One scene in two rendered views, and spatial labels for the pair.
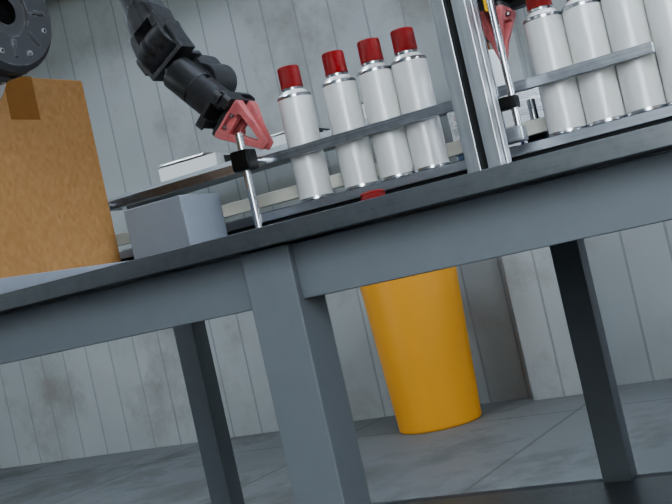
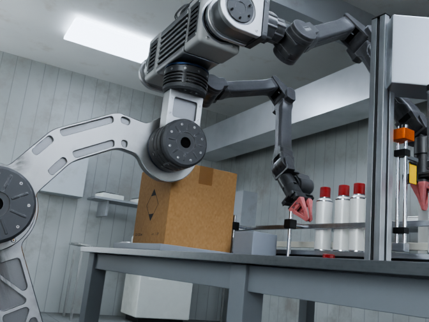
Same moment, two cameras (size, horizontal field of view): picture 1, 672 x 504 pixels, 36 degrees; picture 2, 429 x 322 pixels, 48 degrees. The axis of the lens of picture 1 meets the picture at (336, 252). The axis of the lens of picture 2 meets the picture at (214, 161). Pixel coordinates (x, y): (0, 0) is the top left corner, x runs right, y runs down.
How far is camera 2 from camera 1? 0.44 m
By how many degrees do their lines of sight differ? 32
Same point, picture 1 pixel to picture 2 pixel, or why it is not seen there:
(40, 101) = (214, 178)
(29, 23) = (195, 149)
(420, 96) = not seen: hidden behind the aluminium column
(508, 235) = (322, 292)
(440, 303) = not seen: outside the picture
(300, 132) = (320, 218)
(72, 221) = (211, 229)
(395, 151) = (356, 239)
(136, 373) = (325, 310)
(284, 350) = (233, 311)
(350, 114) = (342, 216)
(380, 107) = (354, 216)
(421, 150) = not seen: hidden behind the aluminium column
